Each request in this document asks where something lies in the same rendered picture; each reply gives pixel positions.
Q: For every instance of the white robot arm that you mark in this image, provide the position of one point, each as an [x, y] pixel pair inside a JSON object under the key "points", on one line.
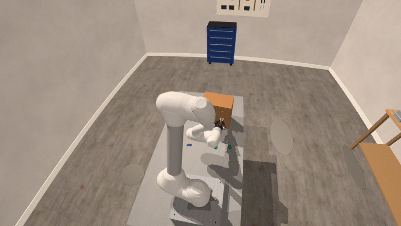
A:
{"points": [[176, 108]]}

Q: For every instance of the brown wooden chest of drawers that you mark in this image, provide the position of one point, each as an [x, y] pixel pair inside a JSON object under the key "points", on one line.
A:
{"points": [[220, 100]]}

